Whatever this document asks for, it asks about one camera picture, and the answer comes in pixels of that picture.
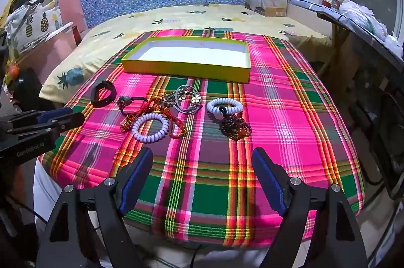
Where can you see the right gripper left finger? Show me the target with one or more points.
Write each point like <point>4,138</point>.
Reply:
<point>67,240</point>

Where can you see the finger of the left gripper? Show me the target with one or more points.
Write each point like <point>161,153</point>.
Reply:
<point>30,118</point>
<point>60,125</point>

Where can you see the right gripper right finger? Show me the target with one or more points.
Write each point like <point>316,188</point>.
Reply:
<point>336,240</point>

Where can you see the black leather wristband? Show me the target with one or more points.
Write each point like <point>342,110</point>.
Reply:
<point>103,94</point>

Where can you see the red gold knot charm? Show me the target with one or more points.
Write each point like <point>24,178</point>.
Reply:
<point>127,123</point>

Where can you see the silver metal chain charm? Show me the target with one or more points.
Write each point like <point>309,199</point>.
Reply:
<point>171,100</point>

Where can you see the pink nightstand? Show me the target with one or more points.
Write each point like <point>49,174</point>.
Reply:
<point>46,56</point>

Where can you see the yellow pineapple bed sheet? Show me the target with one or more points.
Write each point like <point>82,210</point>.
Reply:
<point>106,39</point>

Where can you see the pineapple print pillow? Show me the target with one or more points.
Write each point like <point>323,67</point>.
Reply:
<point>30,25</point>

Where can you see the pink plaid cloth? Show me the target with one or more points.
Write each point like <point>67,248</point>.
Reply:
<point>202,186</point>

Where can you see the yellow green shallow box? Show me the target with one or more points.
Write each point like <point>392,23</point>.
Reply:
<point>200,57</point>

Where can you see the dark side table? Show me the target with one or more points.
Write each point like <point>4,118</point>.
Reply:
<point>364,72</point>

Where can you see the white crumpled cloth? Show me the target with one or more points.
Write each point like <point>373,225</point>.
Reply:
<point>364,17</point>

